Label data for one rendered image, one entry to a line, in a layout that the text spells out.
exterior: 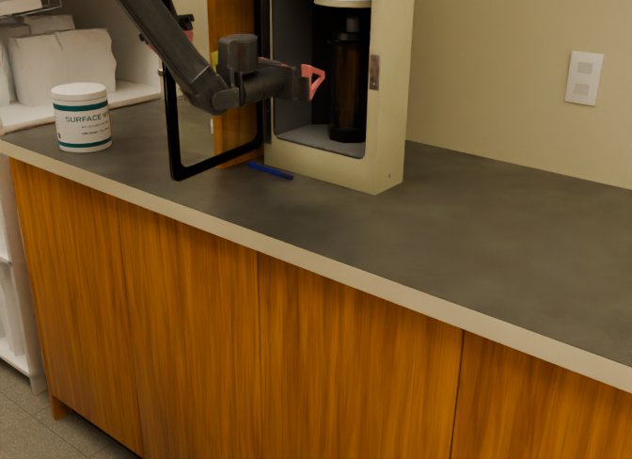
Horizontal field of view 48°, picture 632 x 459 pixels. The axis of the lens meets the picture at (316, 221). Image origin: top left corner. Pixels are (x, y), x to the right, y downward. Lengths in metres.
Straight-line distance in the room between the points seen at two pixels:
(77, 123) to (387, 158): 0.77
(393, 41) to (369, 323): 0.56
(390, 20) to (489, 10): 0.40
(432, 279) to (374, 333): 0.17
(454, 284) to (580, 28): 0.76
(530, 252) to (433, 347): 0.25
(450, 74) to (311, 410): 0.90
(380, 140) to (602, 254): 0.49
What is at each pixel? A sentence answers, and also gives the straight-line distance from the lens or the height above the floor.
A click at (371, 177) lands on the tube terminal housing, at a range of 1.50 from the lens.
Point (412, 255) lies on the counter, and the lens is 1.25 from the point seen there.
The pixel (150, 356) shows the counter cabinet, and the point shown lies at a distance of 1.84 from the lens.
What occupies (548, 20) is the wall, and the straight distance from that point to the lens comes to 1.73.
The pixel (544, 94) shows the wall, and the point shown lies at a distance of 1.75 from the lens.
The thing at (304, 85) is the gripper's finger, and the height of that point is 1.19.
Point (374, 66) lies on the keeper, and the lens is 1.44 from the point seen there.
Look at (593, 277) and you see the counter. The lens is 1.26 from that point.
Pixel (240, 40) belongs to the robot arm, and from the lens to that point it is 1.29.
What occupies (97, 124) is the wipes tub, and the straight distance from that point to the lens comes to 1.83.
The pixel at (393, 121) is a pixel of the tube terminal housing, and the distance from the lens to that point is 1.50.
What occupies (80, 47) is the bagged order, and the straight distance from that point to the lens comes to 2.50.
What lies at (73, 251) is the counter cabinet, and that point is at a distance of 1.95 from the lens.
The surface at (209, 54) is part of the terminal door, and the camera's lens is 1.47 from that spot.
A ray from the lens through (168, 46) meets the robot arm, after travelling 1.22.
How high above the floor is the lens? 1.48
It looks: 23 degrees down
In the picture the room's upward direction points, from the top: 1 degrees clockwise
